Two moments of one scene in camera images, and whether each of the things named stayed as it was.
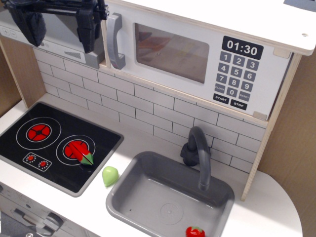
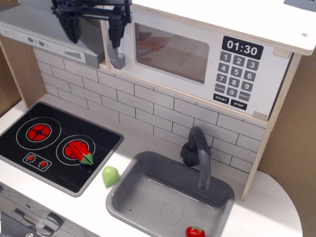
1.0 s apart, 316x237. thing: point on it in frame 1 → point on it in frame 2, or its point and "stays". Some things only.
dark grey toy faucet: x=197 y=152 stays
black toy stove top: x=34 y=142 stays
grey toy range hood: x=62 y=37 stays
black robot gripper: x=89 y=14 → x=77 y=7
